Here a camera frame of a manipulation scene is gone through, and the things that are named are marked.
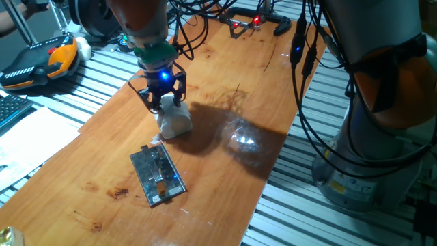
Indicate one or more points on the black computer keyboard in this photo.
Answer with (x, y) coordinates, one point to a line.
(12, 109)

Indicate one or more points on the small white rounded object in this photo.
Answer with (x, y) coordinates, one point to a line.
(83, 48)

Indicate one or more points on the person's bare forearm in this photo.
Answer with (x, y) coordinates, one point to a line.
(13, 20)

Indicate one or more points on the printed white paper sheet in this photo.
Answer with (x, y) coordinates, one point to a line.
(30, 143)

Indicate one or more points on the orange wooden board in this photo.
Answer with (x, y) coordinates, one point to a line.
(239, 68)

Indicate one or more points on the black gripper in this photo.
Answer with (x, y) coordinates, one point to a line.
(162, 82)

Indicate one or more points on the gold foil bag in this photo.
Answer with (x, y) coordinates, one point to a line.
(8, 237)

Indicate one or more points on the orange black teach pendant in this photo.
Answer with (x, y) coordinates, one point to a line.
(37, 65)

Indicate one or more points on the black filament spool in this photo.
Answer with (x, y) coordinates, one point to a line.
(88, 17)

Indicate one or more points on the grey metal stand leg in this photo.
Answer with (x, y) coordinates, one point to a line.
(59, 17)
(22, 22)

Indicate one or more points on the silver rectangular foil pack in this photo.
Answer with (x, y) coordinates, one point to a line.
(153, 171)

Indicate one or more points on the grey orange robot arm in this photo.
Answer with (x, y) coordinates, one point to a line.
(368, 27)

